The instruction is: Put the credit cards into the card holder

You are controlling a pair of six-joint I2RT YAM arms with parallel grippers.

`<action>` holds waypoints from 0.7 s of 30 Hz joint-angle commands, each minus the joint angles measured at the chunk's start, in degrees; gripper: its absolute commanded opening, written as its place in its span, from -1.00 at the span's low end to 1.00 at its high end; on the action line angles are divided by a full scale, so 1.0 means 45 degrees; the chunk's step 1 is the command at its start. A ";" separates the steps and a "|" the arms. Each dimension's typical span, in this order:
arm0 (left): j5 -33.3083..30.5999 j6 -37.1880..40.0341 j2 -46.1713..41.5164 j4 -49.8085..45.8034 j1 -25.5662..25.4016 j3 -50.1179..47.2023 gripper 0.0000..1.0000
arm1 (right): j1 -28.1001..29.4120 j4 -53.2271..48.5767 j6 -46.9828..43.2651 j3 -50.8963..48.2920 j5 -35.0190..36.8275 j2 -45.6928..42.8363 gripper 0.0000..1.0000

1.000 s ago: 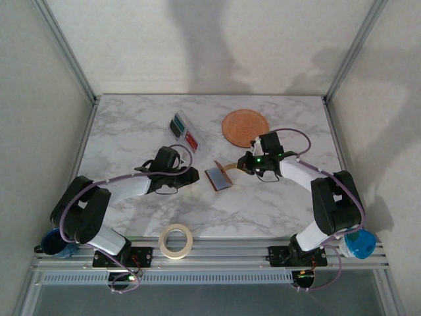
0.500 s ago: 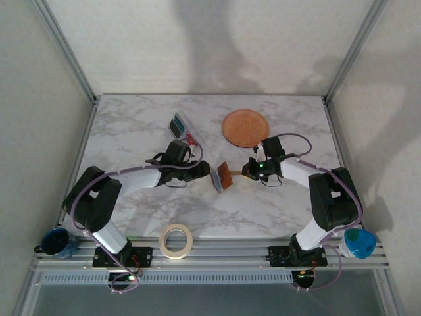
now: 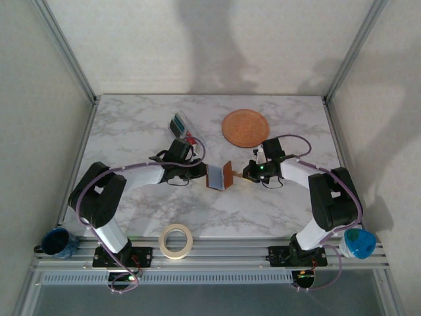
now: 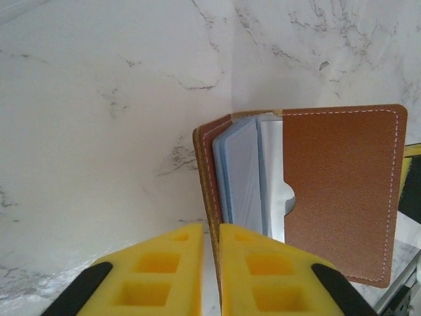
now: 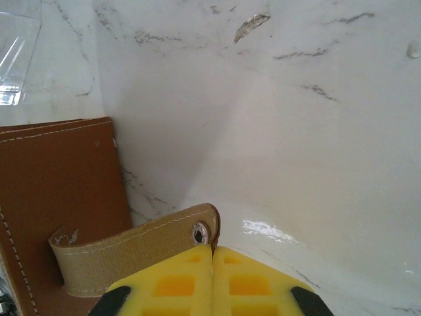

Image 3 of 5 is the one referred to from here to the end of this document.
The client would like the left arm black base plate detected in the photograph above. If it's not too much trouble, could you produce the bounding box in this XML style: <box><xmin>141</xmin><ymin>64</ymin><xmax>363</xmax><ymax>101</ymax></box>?
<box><xmin>91</xmin><ymin>246</ymin><xmax>155</xmax><ymax>268</ymax></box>

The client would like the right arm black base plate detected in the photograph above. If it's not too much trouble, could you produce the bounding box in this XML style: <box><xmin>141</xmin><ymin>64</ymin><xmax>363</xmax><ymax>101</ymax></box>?
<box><xmin>268</xmin><ymin>245</ymin><xmax>329</xmax><ymax>267</ymax></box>

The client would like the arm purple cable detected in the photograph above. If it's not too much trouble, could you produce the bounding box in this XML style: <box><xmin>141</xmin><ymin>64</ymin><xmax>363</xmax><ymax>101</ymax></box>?
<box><xmin>76</xmin><ymin>138</ymin><xmax>207</xmax><ymax>294</ymax></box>
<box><xmin>268</xmin><ymin>134</ymin><xmax>363</xmax><ymax>294</ymax></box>

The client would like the grey aluminium frame leg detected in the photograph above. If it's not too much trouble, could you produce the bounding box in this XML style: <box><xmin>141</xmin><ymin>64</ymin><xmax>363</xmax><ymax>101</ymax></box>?
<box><xmin>11</xmin><ymin>268</ymin><xmax>45</xmax><ymax>316</ymax></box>
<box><xmin>374</xmin><ymin>268</ymin><xmax>407</xmax><ymax>316</ymax></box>

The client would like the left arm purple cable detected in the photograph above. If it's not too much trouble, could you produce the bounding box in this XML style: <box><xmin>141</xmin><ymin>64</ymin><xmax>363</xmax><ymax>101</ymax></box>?
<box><xmin>76</xmin><ymin>138</ymin><xmax>207</xmax><ymax>294</ymax></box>

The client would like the blue lidded plastic cup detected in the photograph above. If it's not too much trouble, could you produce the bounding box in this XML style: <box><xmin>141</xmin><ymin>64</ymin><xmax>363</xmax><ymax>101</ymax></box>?
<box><xmin>338</xmin><ymin>228</ymin><xmax>376</xmax><ymax>260</ymax></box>

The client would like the aluminium table side rail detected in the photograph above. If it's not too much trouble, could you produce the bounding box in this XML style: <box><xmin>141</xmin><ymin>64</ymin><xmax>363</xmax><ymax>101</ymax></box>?
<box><xmin>324</xmin><ymin>97</ymin><xmax>364</xmax><ymax>231</ymax></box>
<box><xmin>57</xmin><ymin>97</ymin><xmax>101</xmax><ymax>231</ymax></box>

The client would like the aluminium frame post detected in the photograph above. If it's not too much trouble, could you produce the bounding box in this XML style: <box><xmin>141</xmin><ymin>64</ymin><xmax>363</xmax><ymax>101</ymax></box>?
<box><xmin>324</xmin><ymin>0</ymin><xmax>389</xmax><ymax>105</ymax></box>
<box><xmin>31</xmin><ymin>0</ymin><xmax>101</xmax><ymax>105</ymax></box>

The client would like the aluminium frame rail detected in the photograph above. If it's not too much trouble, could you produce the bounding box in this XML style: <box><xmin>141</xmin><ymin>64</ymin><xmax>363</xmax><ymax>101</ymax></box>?
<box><xmin>31</xmin><ymin>238</ymin><xmax>391</xmax><ymax>273</ymax></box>

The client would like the clear plastic card box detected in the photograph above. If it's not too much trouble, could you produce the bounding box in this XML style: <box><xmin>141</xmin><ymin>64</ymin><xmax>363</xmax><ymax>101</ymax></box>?
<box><xmin>167</xmin><ymin>111</ymin><xmax>205</xmax><ymax>155</ymax></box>

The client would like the beige masking tape roll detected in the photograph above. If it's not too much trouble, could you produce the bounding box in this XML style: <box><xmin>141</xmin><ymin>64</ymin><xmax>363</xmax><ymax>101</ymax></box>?
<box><xmin>158</xmin><ymin>223</ymin><xmax>194</xmax><ymax>261</ymax></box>

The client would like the orange round plate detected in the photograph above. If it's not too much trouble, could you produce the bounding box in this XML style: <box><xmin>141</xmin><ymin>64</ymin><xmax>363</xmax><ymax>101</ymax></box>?
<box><xmin>221</xmin><ymin>109</ymin><xmax>270</xmax><ymax>148</ymax></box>

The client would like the brown leather card holder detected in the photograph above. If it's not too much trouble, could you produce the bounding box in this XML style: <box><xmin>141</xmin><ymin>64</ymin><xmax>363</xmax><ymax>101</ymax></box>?
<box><xmin>205</xmin><ymin>160</ymin><xmax>243</xmax><ymax>192</ymax></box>

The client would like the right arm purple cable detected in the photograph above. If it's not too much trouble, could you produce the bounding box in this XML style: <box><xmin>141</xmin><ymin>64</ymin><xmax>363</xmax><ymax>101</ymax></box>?
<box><xmin>268</xmin><ymin>134</ymin><xmax>363</xmax><ymax>294</ymax></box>

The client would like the grey slotted cable duct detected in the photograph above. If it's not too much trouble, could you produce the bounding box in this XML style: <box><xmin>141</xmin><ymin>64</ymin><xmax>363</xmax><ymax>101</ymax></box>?
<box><xmin>42</xmin><ymin>271</ymin><xmax>294</xmax><ymax>286</ymax></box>

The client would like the dark blue mug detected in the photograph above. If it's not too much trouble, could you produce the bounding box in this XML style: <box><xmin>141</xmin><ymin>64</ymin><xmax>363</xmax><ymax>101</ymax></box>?
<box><xmin>34</xmin><ymin>227</ymin><xmax>80</xmax><ymax>259</ymax></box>

